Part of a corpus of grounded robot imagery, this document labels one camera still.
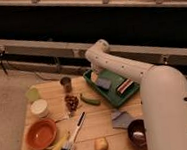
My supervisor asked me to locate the brown grape bunch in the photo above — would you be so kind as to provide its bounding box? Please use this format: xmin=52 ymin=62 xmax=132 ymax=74
xmin=64 ymin=95 xmax=79 ymax=112

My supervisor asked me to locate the dark brown bowl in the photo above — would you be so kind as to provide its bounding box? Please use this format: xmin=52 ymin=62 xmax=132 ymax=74
xmin=127 ymin=119 xmax=147 ymax=150

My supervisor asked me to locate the yellow potato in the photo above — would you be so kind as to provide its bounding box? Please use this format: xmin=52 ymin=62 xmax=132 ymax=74
xmin=94 ymin=138 xmax=109 ymax=150

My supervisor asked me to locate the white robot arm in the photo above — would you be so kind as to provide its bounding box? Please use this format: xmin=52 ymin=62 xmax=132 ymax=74
xmin=85 ymin=39 xmax=187 ymax=150

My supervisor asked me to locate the orange red bowl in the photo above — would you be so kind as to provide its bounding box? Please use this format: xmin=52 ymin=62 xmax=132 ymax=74
xmin=25 ymin=118 xmax=58 ymax=150

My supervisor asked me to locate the white handled dish brush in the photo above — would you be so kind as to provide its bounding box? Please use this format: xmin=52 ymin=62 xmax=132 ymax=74
xmin=61 ymin=112 xmax=86 ymax=150

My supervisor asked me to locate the green cucumber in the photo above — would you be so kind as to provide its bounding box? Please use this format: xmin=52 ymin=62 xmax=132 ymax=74
xmin=80 ymin=94 xmax=101 ymax=106

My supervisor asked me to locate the small metal cup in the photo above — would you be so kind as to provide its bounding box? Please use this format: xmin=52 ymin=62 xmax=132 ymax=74
xmin=60 ymin=76 xmax=72 ymax=92

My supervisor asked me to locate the light green cup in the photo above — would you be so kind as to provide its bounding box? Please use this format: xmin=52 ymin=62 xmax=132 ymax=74
xmin=26 ymin=87 xmax=40 ymax=102

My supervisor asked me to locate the yellow banana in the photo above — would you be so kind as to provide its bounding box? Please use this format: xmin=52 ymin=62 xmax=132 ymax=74
xmin=51 ymin=132 xmax=70 ymax=150

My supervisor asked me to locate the white round container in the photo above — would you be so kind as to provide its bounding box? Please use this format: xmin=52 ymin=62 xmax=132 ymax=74
xmin=30 ymin=99 xmax=49 ymax=118

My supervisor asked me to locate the grey folded cloth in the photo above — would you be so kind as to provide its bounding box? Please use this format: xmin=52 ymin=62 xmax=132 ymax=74
xmin=111 ymin=110 xmax=134 ymax=129

